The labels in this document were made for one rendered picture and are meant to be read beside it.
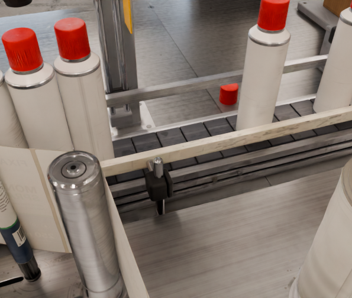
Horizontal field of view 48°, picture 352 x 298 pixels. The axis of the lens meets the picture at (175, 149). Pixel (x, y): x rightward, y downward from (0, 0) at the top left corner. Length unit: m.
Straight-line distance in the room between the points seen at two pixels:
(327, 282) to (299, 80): 0.55
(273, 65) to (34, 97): 0.29
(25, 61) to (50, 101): 0.05
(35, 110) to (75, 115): 0.05
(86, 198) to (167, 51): 0.65
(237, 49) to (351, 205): 0.67
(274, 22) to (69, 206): 0.32
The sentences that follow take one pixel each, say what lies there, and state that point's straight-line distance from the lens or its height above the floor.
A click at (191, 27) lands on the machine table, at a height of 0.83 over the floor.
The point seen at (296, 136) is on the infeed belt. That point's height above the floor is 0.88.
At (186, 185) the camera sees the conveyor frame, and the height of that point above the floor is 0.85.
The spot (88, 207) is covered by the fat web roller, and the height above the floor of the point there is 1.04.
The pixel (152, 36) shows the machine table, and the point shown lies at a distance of 0.96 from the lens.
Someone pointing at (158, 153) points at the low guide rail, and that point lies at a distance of 0.51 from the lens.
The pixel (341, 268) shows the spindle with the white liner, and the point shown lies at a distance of 0.33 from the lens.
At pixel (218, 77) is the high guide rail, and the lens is 0.57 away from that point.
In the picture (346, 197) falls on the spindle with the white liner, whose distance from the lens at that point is 0.30.
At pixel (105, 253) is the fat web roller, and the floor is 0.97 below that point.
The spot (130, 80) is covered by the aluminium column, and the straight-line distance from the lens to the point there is 0.63.
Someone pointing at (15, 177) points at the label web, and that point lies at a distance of 0.35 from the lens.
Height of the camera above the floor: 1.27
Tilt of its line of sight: 43 degrees down
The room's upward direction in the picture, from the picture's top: straight up
